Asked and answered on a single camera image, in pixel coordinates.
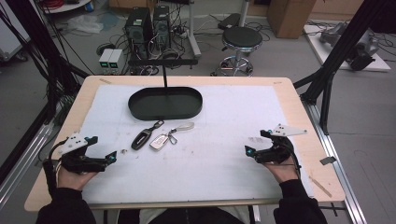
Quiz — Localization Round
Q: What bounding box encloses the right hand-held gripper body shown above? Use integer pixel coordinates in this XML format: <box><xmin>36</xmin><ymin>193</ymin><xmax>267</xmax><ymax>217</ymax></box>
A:
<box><xmin>255</xmin><ymin>123</ymin><xmax>308</xmax><ymax>166</ymax></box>

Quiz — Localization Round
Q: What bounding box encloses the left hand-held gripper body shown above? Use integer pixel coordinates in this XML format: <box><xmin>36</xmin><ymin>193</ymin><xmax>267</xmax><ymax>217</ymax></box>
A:
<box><xmin>57</xmin><ymin>133</ymin><xmax>108</xmax><ymax>175</ymax></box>

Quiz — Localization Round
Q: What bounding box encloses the person's left hand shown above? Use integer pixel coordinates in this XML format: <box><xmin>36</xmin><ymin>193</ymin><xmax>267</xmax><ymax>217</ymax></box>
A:
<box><xmin>56</xmin><ymin>168</ymin><xmax>99</xmax><ymax>191</ymax></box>

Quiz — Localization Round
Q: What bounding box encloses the person's right hand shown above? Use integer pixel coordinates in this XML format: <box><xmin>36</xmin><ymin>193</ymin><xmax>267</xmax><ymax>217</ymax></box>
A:
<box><xmin>264</xmin><ymin>157</ymin><xmax>300</xmax><ymax>185</ymax></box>

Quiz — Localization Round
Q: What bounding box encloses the black car key fob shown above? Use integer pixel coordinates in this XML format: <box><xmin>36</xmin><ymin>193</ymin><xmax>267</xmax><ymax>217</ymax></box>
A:
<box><xmin>131</xmin><ymin>119</ymin><xmax>165</xmax><ymax>151</ymax></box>

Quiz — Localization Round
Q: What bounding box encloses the grey tape piece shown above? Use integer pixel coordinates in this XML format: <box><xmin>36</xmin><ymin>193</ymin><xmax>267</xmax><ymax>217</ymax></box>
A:
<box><xmin>318</xmin><ymin>156</ymin><xmax>338</xmax><ymax>166</ymax></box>

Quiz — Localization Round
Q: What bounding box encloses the thin wooden strip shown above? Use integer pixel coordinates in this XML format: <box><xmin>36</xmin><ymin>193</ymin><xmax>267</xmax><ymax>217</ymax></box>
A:
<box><xmin>308</xmin><ymin>175</ymin><xmax>333</xmax><ymax>199</ymax></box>

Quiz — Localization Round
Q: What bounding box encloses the black oval tray with hanger bar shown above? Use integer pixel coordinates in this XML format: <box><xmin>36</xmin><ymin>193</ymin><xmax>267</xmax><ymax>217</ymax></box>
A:
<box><xmin>127</xmin><ymin>58</ymin><xmax>204</xmax><ymax>121</ymax></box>

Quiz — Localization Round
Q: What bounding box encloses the white bench power supply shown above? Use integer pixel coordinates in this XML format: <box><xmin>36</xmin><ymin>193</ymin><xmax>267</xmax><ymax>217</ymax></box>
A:
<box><xmin>98</xmin><ymin>48</ymin><xmax>115</xmax><ymax>76</ymax></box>
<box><xmin>107</xmin><ymin>49</ymin><xmax>125</xmax><ymax>76</ymax></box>

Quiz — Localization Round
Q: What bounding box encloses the person's torso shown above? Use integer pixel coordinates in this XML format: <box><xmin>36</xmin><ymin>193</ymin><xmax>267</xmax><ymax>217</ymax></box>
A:
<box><xmin>117</xmin><ymin>206</ymin><xmax>250</xmax><ymax>224</ymax></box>

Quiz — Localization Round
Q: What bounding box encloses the black round stool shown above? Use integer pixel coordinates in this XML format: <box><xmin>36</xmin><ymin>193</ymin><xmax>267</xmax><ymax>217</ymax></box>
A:
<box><xmin>210</xmin><ymin>25</ymin><xmax>264</xmax><ymax>77</ymax></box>

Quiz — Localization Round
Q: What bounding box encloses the clear plastic bag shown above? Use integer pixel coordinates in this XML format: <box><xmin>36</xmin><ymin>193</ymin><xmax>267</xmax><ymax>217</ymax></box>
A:
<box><xmin>65</xmin><ymin>13</ymin><xmax>105</xmax><ymax>35</ymax></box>

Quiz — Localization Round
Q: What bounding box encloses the brown cardboard box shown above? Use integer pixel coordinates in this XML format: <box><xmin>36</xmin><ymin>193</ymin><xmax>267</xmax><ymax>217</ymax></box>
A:
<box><xmin>266</xmin><ymin>0</ymin><xmax>318</xmax><ymax>40</ymax></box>

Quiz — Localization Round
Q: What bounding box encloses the black computer tower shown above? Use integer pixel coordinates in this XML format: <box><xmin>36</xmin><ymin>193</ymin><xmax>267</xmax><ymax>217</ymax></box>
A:
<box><xmin>124</xmin><ymin>7</ymin><xmax>154</xmax><ymax>61</ymax></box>
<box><xmin>152</xmin><ymin>4</ymin><xmax>173</xmax><ymax>51</ymax></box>

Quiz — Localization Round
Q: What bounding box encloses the white board with grey devices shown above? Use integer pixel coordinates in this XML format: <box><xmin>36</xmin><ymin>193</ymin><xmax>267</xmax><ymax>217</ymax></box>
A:
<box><xmin>303</xmin><ymin>21</ymin><xmax>392</xmax><ymax>73</ymax></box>

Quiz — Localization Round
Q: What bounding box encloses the grey metal stand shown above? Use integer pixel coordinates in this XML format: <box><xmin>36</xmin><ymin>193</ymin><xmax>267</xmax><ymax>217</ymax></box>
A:
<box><xmin>185</xmin><ymin>0</ymin><xmax>203</xmax><ymax>60</ymax></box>

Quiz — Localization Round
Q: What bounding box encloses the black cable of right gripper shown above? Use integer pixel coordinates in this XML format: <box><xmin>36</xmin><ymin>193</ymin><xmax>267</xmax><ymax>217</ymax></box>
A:
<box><xmin>288</xmin><ymin>144</ymin><xmax>303</xmax><ymax>179</ymax></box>

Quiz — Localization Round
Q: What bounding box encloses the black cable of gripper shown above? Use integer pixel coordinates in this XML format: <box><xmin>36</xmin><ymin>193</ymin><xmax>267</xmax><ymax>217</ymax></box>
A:
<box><xmin>288</xmin><ymin>144</ymin><xmax>303</xmax><ymax>179</ymax></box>
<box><xmin>42</xmin><ymin>139</ymin><xmax>64</xmax><ymax>200</ymax></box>

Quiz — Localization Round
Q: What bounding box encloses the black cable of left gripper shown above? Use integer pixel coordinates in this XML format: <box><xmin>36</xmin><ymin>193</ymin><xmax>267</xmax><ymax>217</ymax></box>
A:
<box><xmin>42</xmin><ymin>139</ymin><xmax>64</xmax><ymax>200</ymax></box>

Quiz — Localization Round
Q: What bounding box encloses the silver car key with strap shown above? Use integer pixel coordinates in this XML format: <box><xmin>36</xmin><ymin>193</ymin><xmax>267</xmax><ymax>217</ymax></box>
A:
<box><xmin>148</xmin><ymin>121</ymin><xmax>196</xmax><ymax>152</ymax></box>

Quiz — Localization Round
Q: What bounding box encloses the aluminium rail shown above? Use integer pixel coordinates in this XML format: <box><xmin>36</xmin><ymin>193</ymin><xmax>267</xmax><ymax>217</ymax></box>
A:
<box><xmin>301</xmin><ymin>99</ymin><xmax>369</xmax><ymax>224</ymax></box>
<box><xmin>0</xmin><ymin>120</ymin><xmax>57</xmax><ymax>206</ymax></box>

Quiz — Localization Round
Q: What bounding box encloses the black frame post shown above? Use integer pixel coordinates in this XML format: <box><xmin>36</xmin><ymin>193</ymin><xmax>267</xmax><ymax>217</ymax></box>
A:
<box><xmin>4</xmin><ymin>0</ymin><xmax>92</xmax><ymax>125</ymax></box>
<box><xmin>292</xmin><ymin>0</ymin><xmax>387</xmax><ymax>136</ymax></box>

